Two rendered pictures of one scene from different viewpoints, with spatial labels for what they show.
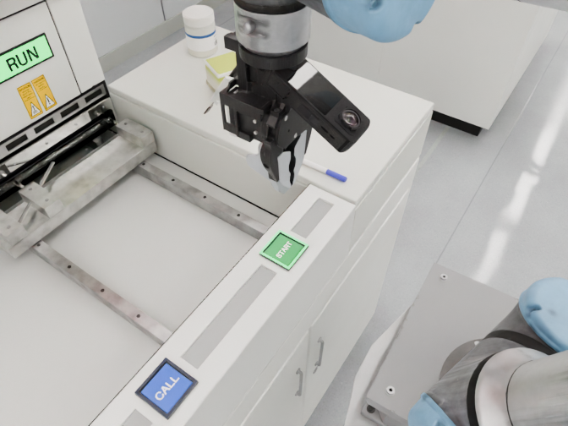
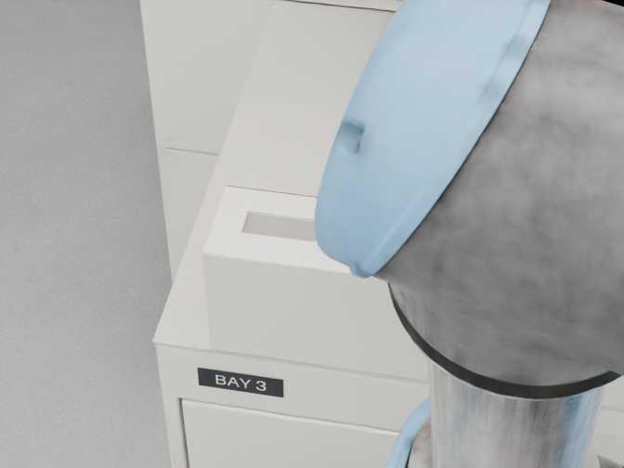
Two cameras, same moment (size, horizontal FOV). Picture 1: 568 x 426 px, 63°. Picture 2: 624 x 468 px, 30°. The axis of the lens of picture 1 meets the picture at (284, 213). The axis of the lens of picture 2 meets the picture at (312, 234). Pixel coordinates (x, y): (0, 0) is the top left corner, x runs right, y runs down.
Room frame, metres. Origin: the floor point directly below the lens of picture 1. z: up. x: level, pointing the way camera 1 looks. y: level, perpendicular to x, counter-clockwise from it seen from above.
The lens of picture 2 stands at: (-0.14, -0.53, 1.73)
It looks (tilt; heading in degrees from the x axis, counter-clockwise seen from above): 45 degrees down; 66
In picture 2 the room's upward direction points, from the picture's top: straight up
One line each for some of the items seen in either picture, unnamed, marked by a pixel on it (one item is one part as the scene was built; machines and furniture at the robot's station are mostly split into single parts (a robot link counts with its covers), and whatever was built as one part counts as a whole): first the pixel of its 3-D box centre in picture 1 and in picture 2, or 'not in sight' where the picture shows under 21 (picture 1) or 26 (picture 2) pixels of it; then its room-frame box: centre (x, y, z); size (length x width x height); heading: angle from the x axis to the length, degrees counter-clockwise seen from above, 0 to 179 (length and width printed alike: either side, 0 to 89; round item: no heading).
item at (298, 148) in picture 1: (280, 154); not in sight; (0.46, 0.01, 1.14); 0.06 x 0.03 x 0.09; 56
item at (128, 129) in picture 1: (134, 133); not in sight; (0.81, 0.33, 0.89); 0.08 x 0.03 x 0.03; 56
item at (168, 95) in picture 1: (268, 120); not in sight; (0.86, 0.03, 0.89); 0.62 x 0.35 x 0.14; 56
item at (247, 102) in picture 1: (268, 89); not in sight; (0.45, 0.02, 1.25); 0.09 x 0.08 x 0.12; 56
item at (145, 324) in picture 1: (88, 282); not in sight; (0.46, 0.35, 0.84); 0.50 x 0.02 x 0.03; 56
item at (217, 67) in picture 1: (227, 76); not in sight; (0.87, 0.12, 1.00); 0.07 x 0.07 x 0.07; 31
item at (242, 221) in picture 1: (189, 193); not in sight; (0.68, 0.20, 0.84); 0.50 x 0.02 x 0.03; 56
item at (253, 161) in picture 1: (265, 167); not in sight; (0.43, 0.02, 1.14); 0.06 x 0.03 x 0.09; 56
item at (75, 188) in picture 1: (79, 186); not in sight; (0.67, 0.42, 0.87); 0.36 x 0.08 x 0.03; 146
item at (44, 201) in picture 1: (40, 199); not in sight; (0.61, 0.46, 0.89); 0.08 x 0.03 x 0.03; 56
